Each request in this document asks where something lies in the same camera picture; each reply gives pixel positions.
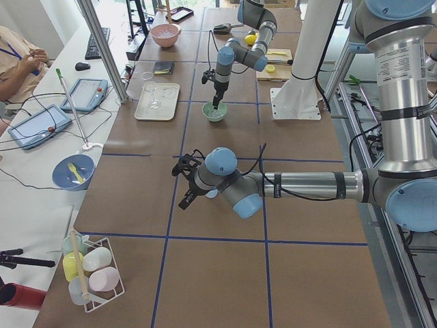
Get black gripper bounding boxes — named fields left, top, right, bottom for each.
left=201, top=68, right=229, bottom=110
left=171, top=150, right=205, bottom=210

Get clear ice cubes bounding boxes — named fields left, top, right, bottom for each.
left=208, top=109, right=223, bottom=120

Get green ceramic bowl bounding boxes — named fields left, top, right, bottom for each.
left=202, top=101, right=227, bottom=122

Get light blue plastic cup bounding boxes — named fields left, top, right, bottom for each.
left=205, top=189, right=219, bottom=199

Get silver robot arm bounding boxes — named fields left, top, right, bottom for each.
left=171, top=1, right=436, bottom=232
left=201, top=0, right=277, bottom=109

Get shiny metal ice scoop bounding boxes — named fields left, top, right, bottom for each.
left=213, top=23, right=244, bottom=35

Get pink bowl of ice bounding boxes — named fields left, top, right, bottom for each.
left=150, top=23, right=182, bottom=48

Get blue bowl with fork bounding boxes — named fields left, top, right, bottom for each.
left=52, top=154, right=95, bottom=191

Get dark grey folded cloth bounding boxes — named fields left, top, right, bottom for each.
left=153, top=61, right=175, bottom=75

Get beige bear serving tray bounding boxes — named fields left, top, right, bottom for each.
left=134, top=83, right=180, bottom=121

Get wooden cutting board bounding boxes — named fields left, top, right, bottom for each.
left=256, top=49, right=293, bottom=81

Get half lemon slice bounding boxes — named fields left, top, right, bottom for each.
left=266, top=64, right=276, bottom=74

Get clear wine glass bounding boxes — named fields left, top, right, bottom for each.
left=143, top=80, right=160, bottom=109

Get yellow lemon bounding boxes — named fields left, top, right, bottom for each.
left=244, top=34, right=257, bottom=46

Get clear petri dish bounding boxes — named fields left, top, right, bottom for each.
left=141, top=72, right=154, bottom=81

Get yellow plastic knife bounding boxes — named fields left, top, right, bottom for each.
left=266, top=51, right=287, bottom=56

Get white cup in rack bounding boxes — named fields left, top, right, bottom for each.
left=82, top=247, right=112, bottom=272

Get pink cup in rack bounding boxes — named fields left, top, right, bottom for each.
left=89, top=266, right=119, bottom=292

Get pale green cup in rack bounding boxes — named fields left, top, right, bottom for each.
left=61, top=233, right=85, bottom=257

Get black keyboard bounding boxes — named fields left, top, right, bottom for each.
left=84, top=27, right=111, bottom=61

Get yellow cup in rack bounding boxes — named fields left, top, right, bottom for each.
left=62, top=251, right=79, bottom=282

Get black computer mouse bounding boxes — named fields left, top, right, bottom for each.
left=74, top=61, right=91, bottom=71

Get clear cup in rack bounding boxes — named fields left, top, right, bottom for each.
left=68, top=276, right=89, bottom=305

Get metal rod with green tip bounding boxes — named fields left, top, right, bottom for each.
left=55, top=68, right=92, bottom=150

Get blue teach pendant tablet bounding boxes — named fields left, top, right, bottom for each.
left=8, top=105, right=72, bottom=150

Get black tripod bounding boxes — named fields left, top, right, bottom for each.
left=1, top=249, right=55, bottom=269

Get seated person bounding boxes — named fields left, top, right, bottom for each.
left=1, top=26, right=49, bottom=103

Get red cylinder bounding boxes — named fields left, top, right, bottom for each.
left=1, top=283, right=46, bottom=310

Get metal handled knife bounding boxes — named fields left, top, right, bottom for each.
left=268, top=59, right=294, bottom=65

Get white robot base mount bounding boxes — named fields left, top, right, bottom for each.
left=270, top=0, right=342, bottom=120

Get white wire cup rack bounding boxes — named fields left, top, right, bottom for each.
left=68, top=230, right=125, bottom=313

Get aluminium frame post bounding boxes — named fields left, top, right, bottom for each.
left=77, top=0, right=129, bottom=104

